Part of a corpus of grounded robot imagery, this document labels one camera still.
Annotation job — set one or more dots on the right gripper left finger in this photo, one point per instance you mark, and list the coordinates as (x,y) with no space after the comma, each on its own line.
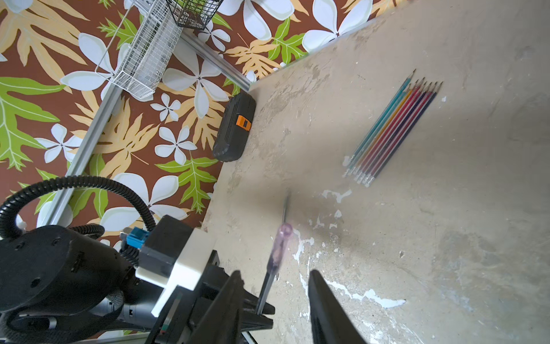
(222,321)

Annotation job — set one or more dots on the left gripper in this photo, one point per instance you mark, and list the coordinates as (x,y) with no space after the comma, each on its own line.
(185,309)

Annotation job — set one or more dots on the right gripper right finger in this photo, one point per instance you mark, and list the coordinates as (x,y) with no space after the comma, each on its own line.
(330,323)

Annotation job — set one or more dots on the grey pencil pink cap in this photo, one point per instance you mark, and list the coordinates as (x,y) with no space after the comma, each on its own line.
(269,279)

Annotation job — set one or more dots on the teal green pencil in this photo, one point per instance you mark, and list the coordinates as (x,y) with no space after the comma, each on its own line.
(385,121)

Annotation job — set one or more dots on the pink transparent pencil cap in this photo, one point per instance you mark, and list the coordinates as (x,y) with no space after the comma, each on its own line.
(281,241)

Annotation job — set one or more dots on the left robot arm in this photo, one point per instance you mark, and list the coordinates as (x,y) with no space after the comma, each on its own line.
(62,285)

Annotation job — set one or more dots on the black plastic tool case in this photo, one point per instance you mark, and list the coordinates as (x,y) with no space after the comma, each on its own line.
(235,127)

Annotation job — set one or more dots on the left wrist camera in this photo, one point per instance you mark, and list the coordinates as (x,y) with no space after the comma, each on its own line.
(170,256)

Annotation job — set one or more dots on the white wire basket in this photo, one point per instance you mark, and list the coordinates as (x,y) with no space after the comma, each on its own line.
(145,54)

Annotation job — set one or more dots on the black wire basket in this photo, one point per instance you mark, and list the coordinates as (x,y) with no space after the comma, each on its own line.
(193,14)

